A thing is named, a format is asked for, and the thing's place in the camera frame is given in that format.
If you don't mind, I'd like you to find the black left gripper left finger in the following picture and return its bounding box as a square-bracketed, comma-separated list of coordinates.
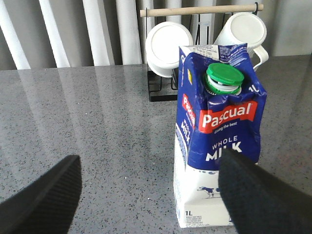
[0, 155, 82, 234]

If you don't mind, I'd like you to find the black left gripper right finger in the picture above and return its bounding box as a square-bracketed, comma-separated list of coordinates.
[218, 149, 312, 234]

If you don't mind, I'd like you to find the blue white milk carton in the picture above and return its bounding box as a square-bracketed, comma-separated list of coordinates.
[173, 44, 267, 228]

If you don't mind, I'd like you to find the grey pleated curtain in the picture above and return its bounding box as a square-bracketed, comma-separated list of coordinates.
[0, 0, 312, 71]

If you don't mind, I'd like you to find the white ribbed mug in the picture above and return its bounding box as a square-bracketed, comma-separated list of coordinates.
[214, 12, 269, 71]

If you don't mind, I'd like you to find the white smooth mug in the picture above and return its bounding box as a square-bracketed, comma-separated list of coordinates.
[145, 21, 193, 78]

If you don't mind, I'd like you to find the black wire mug rack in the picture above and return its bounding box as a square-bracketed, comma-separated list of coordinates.
[140, 2, 264, 102]

